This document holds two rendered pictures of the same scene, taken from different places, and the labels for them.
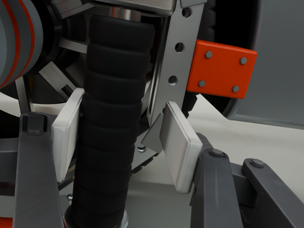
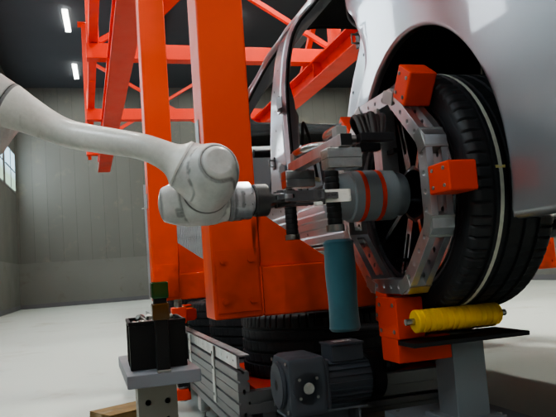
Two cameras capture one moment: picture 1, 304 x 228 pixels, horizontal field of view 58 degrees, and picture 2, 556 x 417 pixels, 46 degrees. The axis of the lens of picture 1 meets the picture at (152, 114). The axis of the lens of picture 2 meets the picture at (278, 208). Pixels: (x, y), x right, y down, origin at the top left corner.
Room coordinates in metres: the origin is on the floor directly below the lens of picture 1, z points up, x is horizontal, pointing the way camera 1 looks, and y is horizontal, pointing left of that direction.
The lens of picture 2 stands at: (-0.17, -1.50, 0.67)
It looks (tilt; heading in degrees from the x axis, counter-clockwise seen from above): 5 degrees up; 83
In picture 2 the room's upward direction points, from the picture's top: 4 degrees counter-clockwise
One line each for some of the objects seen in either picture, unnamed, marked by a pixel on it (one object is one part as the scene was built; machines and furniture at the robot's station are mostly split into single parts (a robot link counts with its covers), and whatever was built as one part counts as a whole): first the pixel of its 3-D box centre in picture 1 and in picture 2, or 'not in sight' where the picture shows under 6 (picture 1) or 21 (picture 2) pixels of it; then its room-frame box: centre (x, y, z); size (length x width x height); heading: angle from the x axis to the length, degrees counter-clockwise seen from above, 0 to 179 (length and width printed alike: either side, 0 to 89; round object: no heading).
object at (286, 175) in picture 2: not in sight; (298, 179); (0.13, 0.36, 0.93); 0.09 x 0.05 x 0.05; 10
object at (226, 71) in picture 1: (213, 67); (452, 177); (0.42, -0.08, 0.85); 0.09 x 0.08 x 0.07; 100
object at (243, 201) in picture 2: not in sight; (240, 201); (-0.07, -0.02, 0.83); 0.09 x 0.06 x 0.09; 100
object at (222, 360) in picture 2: not in sight; (191, 350); (-0.24, 1.91, 0.28); 2.47 x 0.09 x 0.22; 100
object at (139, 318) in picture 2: not in sight; (155, 337); (-0.30, 0.22, 0.51); 0.20 x 0.14 x 0.13; 98
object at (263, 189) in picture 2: not in sight; (270, 199); (0.00, -0.01, 0.83); 0.09 x 0.08 x 0.07; 10
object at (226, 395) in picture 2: not in sight; (266, 370); (0.14, 1.97, 0.13); 2.47 x 0.85 x 0.27; 100
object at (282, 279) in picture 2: not in sight; (326, 257); (0.27, 0.72, 0.69); 0.52 x 0.17 x 0.35; 10
